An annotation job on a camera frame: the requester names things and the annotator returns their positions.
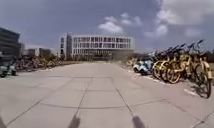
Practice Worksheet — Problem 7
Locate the row of yellow bicycles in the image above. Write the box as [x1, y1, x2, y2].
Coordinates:
[126, 39, 214, 99]

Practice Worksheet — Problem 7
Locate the teal scooter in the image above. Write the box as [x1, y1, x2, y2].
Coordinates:
[0, 51, 18, 78]

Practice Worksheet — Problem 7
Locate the row of parked bicycles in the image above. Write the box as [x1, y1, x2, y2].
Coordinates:
[13, 57, 68, 73]

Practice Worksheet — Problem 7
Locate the white multi-storey building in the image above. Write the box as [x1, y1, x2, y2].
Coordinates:
[58, 32, 135, 62]

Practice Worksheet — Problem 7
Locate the robot's own part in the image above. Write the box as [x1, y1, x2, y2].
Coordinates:
[67, 114, 82, 128]
[131, 114, 147, 128]

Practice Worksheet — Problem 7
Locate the dark glass building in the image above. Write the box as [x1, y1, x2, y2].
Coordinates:
[0, 25, 25, 61]

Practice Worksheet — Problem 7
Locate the white and blue scooter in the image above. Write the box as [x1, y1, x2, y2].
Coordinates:
[132, 59, 154, 76]

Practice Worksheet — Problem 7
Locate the grey paved plaza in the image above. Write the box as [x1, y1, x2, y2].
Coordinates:
[0, 61, 214, 128]

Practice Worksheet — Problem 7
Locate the low grey building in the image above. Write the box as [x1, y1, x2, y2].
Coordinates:
[23, 47, 53, 60]

